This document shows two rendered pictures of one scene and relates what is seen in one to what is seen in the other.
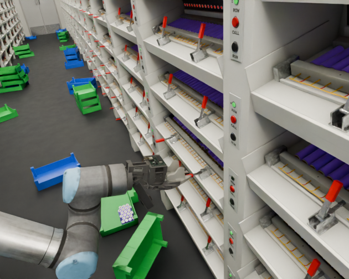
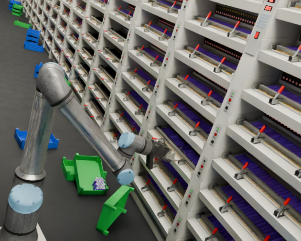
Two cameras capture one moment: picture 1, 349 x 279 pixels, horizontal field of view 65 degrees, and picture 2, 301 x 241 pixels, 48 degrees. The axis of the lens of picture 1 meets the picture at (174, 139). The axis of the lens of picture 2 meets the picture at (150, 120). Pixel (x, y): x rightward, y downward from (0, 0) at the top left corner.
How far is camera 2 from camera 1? 119 cm
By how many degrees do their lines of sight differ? 16
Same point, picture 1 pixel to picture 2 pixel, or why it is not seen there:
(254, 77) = (230, 121)
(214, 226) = (174, 195)
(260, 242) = (207, 194)
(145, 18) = (171, 68)
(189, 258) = (140, 223)
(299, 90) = (244, 130)
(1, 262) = (2, 186)
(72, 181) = (131, 137)
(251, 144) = (219, 146)
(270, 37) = (240, 109)
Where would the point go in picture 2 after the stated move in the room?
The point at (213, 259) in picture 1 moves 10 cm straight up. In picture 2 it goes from (163, 220) to (168, 207)
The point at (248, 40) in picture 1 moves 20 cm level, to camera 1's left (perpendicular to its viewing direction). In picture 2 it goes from (232, 107) to (195, 96)
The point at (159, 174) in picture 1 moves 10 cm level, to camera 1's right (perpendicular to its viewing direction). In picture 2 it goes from (164, 151) to (180, 155)
